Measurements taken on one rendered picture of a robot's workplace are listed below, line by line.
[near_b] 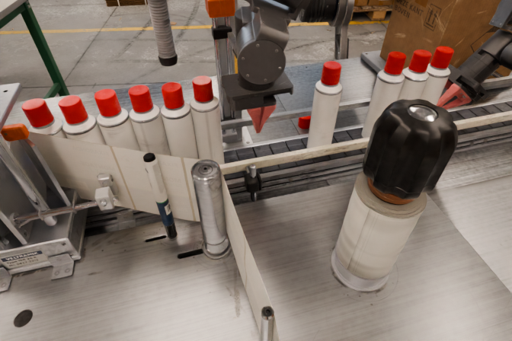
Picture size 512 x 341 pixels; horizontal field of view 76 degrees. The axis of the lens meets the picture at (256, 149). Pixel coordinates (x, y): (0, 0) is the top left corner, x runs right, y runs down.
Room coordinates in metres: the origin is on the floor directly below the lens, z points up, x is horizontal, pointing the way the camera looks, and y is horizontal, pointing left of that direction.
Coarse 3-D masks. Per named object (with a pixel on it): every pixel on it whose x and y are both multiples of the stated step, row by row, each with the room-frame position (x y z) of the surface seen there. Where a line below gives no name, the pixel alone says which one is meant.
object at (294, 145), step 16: (464, 112) 0.69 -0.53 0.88; (480, 112) 0.69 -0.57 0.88; (496, 112) 0.69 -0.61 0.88; (480, 128) 0.62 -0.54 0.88; (272, 144) 0.56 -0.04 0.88; (288, 144) 0.56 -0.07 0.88; (304, 144) 0.56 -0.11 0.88; (224, 160) 0.51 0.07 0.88; (240, 160) 0.51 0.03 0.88; (304, 160) 0.51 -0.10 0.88; (320, 160) 0.51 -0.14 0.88; (224, 176) 0.47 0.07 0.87; (240, 176) 0.46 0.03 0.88
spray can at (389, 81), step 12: (396, 60) 0.57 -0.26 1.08; (384, 72) 0.58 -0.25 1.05; (396, 72) 0.57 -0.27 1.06; (384, 84) 0.57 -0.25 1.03; (396, 84) 0.56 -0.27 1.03; (372, 96) 0.59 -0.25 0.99; (384, 96) 0.56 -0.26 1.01; (396, 96) 0.56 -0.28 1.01; (372, 108) 0.58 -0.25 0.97; (384, 108) 0.56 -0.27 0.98; (372, 120) 0.57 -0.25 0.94
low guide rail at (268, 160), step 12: (468, 120) 0.60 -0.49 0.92; (480, 120) 0.61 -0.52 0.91; (492, 120) 0.62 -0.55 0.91; (504, 120) 0.63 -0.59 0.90; (336, 144) 0.52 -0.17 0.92; (348, 144) 0.52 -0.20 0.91; (360, 144) 0.53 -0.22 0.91; (264, 156) 0.48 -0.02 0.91; (276, 156) 0.48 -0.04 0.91; (288, 156) 0.49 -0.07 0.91; (300, 156) 0.49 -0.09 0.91; (312, 156) 0.50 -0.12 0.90; (228, 168) 0.45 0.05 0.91; (240, 168) 0.46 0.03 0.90
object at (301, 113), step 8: (488, 80) 0.70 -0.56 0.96; (496, 80) 0.70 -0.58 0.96; (504, 80) 0.71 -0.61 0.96; (344, 104) 0.60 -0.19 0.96; (352, 104) 0.60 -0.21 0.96; (360, 104) 0.61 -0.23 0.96; (368, 104) 0.61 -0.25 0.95; (280, 112) 0.57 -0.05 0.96; (288, 112) 0.57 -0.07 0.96; (296, 112) 0.57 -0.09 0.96; (304, 112) 0.57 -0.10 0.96; (232, 120) 0.54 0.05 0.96; (240, 120) 0.54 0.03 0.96; (248, 120) 0.54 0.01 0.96; (272, 120) 0.55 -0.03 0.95; (224, 128) 0.53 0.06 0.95; (232, 128) 0.53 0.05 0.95
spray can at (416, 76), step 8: (416, 56) 0.59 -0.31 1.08; (424, 56) 0.58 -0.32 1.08; (416, 64) 0.58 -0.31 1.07; (424, 64) 0.58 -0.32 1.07; (408, 72) 0.59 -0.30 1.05; (416, 72) 0.58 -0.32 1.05; (424, 72) 0.58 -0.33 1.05; (408, 80) 0.58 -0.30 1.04; (416, 80) 0.57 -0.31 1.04; (424, 80) 0.57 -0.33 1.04; (408, 88) 0.57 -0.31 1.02; (416, 88) 0.57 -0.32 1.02; (400, 96) 0.58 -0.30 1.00; (408, 96) 0.57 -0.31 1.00; (416, 96) 0.57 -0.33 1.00
